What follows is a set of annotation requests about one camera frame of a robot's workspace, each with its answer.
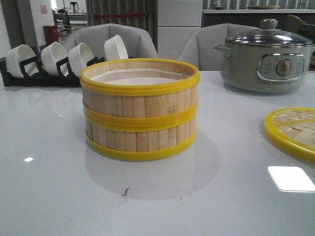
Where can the bamboo steamer tier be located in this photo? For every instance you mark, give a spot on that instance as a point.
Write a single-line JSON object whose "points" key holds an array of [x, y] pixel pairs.
{"points": [[141, 146], [140, 108]]}

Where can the woven bamboo steamer lid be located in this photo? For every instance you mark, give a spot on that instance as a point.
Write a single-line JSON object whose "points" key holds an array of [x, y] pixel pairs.
{"points": [[293, 131]]}

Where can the upper steamer liner paper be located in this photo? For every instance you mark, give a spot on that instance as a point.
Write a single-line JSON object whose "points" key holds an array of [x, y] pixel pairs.
{"points": [[139, 77]]}

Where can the grey chair left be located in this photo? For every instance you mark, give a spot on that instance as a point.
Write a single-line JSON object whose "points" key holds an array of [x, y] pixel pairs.
{"points": [[137, 41]]}

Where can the grey chair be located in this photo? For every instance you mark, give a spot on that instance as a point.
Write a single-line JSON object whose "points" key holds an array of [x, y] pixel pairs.
{"points": [[198, 49], [137, 41]]}

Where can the white bowl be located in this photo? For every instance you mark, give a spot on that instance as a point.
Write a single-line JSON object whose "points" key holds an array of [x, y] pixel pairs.
{"points": [[51, 55], [78, 58], [15, 56], [114, 49]]}

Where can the grey chair right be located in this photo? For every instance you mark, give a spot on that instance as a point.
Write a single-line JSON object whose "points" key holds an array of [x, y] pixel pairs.
{"points": [[198, 49]]}

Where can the white cabinet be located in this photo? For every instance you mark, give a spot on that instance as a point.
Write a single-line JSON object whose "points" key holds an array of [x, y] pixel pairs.
{"points": [[176, 20]]}

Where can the grey-green electric cooking pot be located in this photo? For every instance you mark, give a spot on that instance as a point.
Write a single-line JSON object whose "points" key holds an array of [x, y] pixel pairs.
{"points": [[264, 69]]}

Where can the black dish rack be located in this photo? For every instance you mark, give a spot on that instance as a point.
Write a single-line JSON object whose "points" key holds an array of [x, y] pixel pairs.
{"points": [[65, 77]]}

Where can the red cylinder container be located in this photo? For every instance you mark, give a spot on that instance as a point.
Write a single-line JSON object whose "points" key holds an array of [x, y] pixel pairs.
{"points": [[51, 34]]}

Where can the glass pot lid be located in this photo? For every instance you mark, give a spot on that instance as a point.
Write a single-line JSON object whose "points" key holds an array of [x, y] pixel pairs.
{"points": [[268, 35]]}

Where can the white bowl far left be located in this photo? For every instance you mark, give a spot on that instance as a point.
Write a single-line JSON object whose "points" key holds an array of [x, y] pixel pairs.
{"points": [[15, 56]]}

